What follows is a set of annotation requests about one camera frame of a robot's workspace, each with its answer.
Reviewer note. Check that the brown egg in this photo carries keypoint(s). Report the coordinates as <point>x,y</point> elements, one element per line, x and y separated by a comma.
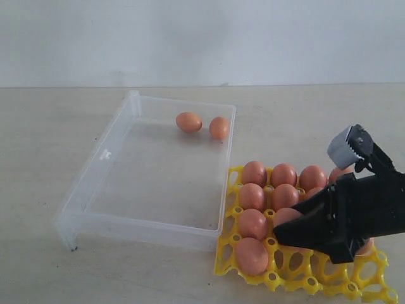
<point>283,173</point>
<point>284,196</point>
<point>254,172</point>
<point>252,224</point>
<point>251,256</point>
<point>252,196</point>
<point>189,122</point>
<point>285,215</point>
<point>313,192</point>
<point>312,176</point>
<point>219,128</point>
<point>366,247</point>
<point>336,173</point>

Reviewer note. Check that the clear plastic box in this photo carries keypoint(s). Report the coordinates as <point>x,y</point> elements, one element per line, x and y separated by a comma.
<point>149,181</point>

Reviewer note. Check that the yellow plastic egg tray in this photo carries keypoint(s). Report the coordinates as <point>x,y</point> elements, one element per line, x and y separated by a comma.
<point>312,272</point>

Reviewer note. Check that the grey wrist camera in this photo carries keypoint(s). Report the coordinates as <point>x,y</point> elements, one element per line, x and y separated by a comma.
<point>355,146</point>

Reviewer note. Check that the brown egg back right corner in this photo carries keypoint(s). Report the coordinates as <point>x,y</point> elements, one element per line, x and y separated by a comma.
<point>301,250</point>

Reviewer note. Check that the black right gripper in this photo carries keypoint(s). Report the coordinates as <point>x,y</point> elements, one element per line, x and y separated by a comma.
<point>348,210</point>

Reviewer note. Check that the brown egg back top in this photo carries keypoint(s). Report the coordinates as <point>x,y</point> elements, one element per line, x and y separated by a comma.
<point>189,122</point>

